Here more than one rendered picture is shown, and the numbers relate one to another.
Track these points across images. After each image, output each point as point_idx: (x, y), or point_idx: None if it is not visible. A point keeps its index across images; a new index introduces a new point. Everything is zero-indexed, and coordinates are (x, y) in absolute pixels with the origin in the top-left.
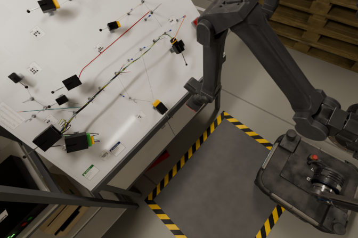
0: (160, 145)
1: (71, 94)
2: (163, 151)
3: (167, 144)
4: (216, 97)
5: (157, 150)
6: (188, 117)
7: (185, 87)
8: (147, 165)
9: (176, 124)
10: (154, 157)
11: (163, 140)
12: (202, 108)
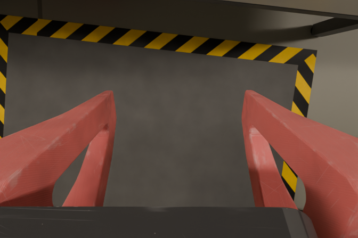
0: None
1: None
2: None
3: None
4: (347, 21)
5: None
6: None
7: None
8: None
9: None
10: None
11: None
12: (286, 10)
